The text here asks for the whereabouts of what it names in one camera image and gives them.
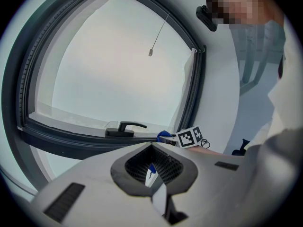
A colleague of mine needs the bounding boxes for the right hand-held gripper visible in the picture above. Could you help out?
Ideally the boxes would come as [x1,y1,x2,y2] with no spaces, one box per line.
[158,125,204,149]

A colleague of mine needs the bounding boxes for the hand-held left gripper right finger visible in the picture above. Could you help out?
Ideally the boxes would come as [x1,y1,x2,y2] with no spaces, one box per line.
[151,142,244,227]

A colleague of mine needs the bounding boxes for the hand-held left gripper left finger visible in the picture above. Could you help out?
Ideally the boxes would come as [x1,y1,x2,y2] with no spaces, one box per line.
[29,142,171,227]

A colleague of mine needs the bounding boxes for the blue cleaning cloth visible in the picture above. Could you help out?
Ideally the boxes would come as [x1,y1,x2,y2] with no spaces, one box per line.
[157,130,172,143]

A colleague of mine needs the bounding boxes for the person's right forearm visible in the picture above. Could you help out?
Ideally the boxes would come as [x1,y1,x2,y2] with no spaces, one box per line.
[189,148,225,156]

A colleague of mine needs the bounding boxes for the person's white sweatshirt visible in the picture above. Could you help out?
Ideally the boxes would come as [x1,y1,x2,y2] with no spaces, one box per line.
[246,20,303,151]

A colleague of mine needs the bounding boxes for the person's head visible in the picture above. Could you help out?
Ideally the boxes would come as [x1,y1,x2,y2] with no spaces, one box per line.
[205,0,285,30]

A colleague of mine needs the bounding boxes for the black window handle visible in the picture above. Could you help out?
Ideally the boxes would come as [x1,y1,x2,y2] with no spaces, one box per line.
[105,121,147,138]

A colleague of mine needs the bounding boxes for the blind pull cord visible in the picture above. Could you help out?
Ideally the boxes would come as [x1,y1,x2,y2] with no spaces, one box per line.
[148,12,170,56]

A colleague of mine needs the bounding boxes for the black head-mounted camera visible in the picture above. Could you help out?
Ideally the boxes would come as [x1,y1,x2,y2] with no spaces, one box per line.
[196,5,217,32]

